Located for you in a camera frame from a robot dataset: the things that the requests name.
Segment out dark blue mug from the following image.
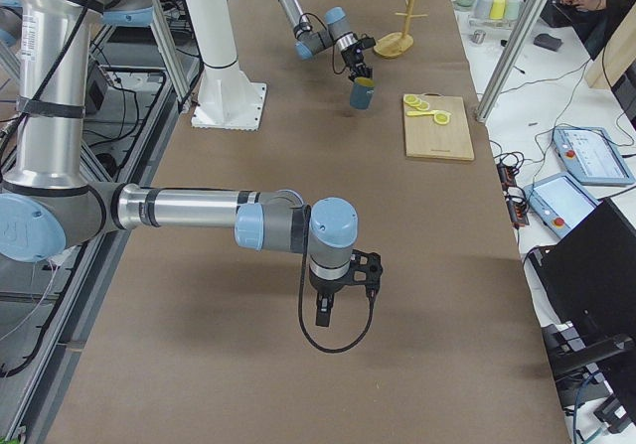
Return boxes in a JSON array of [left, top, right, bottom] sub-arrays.
[[349, 76, 375, 110]]

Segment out wooden cup storage rack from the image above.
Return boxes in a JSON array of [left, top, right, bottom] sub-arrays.
[[373, 0, 426, 59]]

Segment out small metal cup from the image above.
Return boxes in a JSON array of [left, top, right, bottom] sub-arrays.
[[470, 29, 486, 45]]

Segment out grey cup lying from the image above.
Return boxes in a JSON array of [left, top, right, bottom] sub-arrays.
[[473, 0, 493, 19]]

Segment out yellow cup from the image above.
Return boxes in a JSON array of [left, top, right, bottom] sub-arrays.
[[489, 0, 506, 21]]

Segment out light blue cup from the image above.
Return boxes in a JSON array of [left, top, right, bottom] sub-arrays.
[[504, 0, 523, 22]]

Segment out overlapping lemon slices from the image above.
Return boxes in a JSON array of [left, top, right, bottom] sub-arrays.
[[402, 94, 430, 111]]

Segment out yellow plastic knife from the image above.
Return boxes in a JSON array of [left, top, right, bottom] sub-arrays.
[[406, 110, 440, 117]]

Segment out single lemon slice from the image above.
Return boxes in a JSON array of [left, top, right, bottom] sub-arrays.
[[432, 110, 451, 125]]

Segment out wooden cutting board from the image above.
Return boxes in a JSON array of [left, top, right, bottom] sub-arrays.
[[402, 93, 475, 161]]

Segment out near blue teach pendant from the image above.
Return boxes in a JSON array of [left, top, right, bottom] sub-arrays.
[[524, 172, 600, 238]]

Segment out blue teach pendant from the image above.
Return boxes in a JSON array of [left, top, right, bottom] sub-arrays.
[[553, 126, 635, 186], [524, 172, 600, 238]]

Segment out far blue teach pendant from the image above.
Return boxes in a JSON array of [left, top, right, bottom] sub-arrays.
[[553, 126, 635, 186]]

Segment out black computer monitor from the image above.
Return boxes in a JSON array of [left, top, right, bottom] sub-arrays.
[[529, 200, 635, 340]]

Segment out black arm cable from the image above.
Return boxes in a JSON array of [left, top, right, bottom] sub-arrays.
[[296, 205, 375, 354]]

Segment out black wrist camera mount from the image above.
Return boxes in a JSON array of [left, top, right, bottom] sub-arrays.
[[347, 249, 384, 302]]

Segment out white pedestal column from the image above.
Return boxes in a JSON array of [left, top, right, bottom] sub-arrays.
[[186, 0, 266, 131]]

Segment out aluminium frame post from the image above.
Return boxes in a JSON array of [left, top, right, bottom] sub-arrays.
[[475, 0, 547, 123]]

